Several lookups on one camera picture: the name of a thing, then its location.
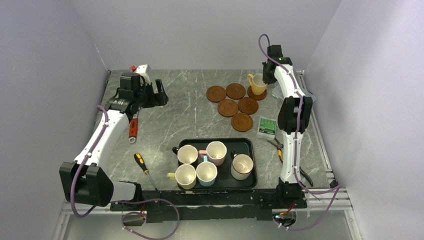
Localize yellow handled pliers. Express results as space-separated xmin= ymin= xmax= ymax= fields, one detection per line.
xmin=267 ymin=137 xmax=284 ymax=163

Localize black handled cream mug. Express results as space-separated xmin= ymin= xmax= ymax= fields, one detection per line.
xmin=172 ymin=144 xmax=199 ymax=165

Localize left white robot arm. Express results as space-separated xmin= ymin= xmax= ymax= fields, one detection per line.
xmin=59 ymin=72 xmax=169 ymax=210

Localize red handled adjustable wrench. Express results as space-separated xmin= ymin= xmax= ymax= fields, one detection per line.
xmin=128 ymin=112 xmax=139 ymax=144

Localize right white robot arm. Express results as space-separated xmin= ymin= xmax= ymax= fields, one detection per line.
xmin=262 ymin=45 xmax=313 ymax=208

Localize black plastic tray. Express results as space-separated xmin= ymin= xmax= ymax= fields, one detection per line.
xmin=172 ymin=137 xmax=258 ymax=191

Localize yellow black screwdriver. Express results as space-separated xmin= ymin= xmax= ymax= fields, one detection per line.
xmin=133 ymin=152 xmax=158 ymax=191

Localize pale yellow mug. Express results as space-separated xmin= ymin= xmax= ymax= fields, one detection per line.
xmin=166 ymin=164 xmax=197 ymax=190

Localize clear plastic organizer box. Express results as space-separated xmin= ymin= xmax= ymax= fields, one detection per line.
xmin=272 ymin=82 xmax=317 ymax=102

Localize aluminium frame rail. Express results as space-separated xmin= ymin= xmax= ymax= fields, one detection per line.
xmin=59 ymin=71 xmax=352 ymax=230

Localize brown wooden coaster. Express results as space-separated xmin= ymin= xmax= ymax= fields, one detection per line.
xmin=238 ymin=97 xmax=259 ymax=115
xmin=231 ymin=112 xmax=253 ymax=132
xmin=217 ymin=99 xmax=239 ymax=118
xmin=225 ymin=83 xmax=246 ymax=100
xmin=206 ymin=85 xmax=227 ymax=103
xmin=247 ymin=86 xmax=268 ymax=101

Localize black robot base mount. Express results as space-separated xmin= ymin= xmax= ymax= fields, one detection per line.
xmin=110 ymin=186 xmax=307 ymax=223

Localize pink mug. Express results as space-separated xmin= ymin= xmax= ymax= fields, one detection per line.
xmin=198 ymin=141 xmax=227 ymax=166

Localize green screw bit box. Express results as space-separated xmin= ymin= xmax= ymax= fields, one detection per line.
xmin=256 ymin=116 xmax=277 ymax=140

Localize light blue mug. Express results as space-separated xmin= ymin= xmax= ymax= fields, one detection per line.
xmin=196 ymin=155 xmax=218 ymax=187

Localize white ribbed mug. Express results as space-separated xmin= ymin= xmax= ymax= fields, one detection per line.
xmin=230 ymin=151 xmax=254 ymax=181

